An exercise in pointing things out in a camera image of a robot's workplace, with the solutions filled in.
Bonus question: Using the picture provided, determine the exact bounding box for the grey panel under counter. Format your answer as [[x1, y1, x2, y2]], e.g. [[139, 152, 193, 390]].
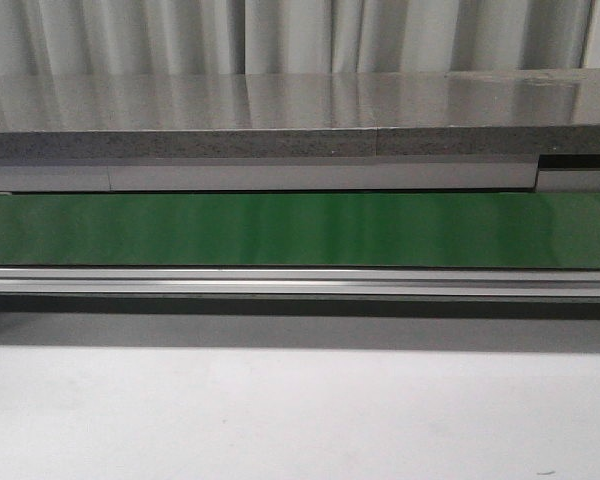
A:
[[0, 154, 600, 193]]

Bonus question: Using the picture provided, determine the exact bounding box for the green conveyor belt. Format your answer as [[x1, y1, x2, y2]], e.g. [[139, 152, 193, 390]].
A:
[[0, 192, 600, 269]]

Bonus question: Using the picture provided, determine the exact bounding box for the grey stone counter slab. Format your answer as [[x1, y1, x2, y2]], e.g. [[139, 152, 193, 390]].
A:
[[0, 69, 600, 159]]

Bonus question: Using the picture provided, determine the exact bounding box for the white pleated curtain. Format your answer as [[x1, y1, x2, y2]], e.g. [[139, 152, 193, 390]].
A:
[[0, 1, 600, 76]]

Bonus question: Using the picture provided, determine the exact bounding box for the aluminium conveyor front rail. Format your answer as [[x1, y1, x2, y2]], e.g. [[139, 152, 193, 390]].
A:
[[0, 267, 600, 300]]

